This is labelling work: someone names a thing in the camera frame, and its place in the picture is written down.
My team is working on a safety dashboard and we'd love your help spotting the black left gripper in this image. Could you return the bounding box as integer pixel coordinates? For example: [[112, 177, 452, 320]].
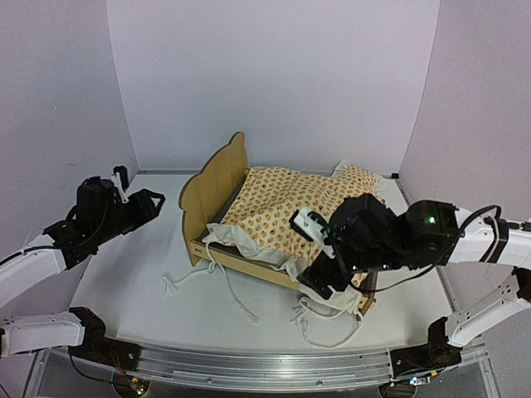
[[91, 188, 164, 246]]

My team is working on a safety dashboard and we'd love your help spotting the wooden pet bed frame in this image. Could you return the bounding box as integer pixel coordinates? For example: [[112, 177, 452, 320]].
[[178, 131, 377, 312]]

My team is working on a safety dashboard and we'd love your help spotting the duck print mattress cushion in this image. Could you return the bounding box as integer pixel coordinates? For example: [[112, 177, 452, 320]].
[[160, 164, 387, 349]]

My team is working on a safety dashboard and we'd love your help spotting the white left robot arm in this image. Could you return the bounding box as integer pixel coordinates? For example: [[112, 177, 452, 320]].
[[1, 167, 166, 362]]

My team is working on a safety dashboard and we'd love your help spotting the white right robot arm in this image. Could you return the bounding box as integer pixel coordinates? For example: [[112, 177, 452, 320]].
[[290, 194, 530, 367]]

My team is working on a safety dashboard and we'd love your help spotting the small duck print pillow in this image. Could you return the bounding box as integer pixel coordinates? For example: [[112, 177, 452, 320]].
[[331, 161, 387, 200]]

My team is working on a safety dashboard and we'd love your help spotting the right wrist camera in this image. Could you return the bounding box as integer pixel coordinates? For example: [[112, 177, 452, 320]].
[[289, 206, 336, 259]]

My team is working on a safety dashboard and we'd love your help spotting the aluminium front rail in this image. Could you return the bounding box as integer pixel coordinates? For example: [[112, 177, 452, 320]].
[[39, 327, 486, 389]]

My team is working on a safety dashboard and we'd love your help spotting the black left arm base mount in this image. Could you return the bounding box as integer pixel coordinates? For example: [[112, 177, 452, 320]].
[[68, 307, 141, 371]]

